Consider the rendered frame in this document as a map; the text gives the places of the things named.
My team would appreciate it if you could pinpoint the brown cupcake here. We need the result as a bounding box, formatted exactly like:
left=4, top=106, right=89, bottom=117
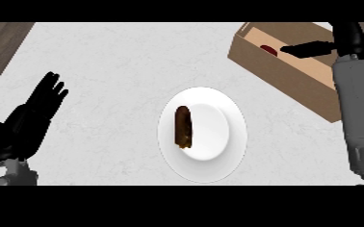
left=173, top=105, right=194, bottom=150

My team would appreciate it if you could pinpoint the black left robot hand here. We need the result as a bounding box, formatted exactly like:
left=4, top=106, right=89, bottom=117
left=0, top=71, right=70, bottom=162

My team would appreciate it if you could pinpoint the brown cardboard box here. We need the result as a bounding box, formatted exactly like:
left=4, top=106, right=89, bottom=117
left=226, top=22, right=345, bottom=124

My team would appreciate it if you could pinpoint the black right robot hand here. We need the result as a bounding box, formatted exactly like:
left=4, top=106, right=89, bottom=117
left=278, top=22, right=364, bottom=60

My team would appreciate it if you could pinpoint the dark wooden cabinet edge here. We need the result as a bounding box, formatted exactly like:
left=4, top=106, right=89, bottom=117
left=0, top=22, right=37, bottom=75

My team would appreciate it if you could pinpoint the red item in box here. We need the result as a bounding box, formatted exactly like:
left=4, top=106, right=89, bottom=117
left=259, top=44, right=278, bottom=58

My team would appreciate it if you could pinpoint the white plate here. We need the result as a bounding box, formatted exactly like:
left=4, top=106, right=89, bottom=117
left=157, top=87, right=249, bottom=184

